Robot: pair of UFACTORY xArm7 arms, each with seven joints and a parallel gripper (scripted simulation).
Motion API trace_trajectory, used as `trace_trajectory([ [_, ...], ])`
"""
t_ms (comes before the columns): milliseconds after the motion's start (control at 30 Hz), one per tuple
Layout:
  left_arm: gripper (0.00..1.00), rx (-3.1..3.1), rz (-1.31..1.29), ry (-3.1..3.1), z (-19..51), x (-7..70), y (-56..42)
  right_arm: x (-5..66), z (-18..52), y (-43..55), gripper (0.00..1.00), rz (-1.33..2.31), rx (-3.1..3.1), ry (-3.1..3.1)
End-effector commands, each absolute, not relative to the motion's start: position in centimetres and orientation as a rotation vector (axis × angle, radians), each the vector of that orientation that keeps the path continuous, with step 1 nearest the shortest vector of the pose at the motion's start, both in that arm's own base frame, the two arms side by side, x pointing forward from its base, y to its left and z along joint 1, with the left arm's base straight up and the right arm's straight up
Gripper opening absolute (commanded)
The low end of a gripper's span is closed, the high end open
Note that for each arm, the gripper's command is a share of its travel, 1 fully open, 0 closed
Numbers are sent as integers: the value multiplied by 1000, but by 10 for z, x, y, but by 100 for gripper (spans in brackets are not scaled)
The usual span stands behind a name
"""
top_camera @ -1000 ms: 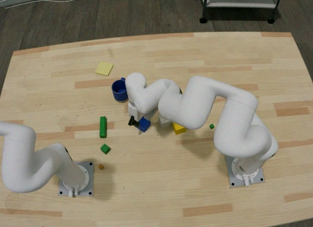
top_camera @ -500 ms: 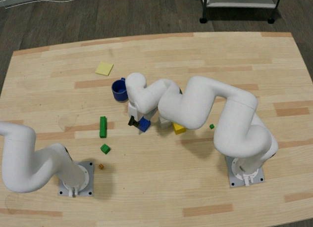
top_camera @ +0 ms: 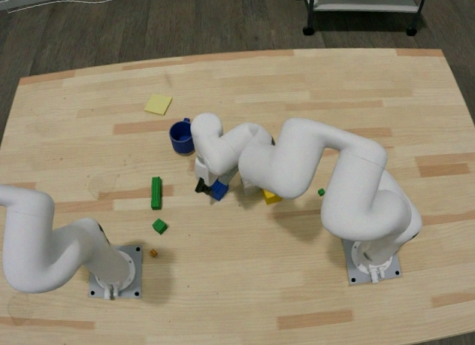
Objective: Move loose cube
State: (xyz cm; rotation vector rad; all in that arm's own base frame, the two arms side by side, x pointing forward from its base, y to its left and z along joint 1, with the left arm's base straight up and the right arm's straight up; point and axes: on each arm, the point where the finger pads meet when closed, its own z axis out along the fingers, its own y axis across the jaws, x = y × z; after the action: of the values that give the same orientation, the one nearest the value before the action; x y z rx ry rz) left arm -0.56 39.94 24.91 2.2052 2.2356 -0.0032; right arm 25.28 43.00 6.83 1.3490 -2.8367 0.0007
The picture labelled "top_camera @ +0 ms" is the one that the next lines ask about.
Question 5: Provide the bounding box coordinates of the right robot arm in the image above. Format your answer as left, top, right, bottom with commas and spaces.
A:
191, 113, 422, 284

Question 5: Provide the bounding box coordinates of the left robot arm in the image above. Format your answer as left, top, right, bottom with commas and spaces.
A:
0, 184, 136, 300

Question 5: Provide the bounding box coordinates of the blue cube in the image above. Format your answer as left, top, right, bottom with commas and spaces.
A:
211, 178, 228, 201

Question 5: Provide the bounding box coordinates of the dark blue mug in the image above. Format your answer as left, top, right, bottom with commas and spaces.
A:
169, 118, 195, 156

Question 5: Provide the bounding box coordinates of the pale yellow square tile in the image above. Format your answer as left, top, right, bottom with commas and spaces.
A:
144, 94, 172, 116

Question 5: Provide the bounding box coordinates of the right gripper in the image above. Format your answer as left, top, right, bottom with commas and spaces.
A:
195, 158, 218, 196

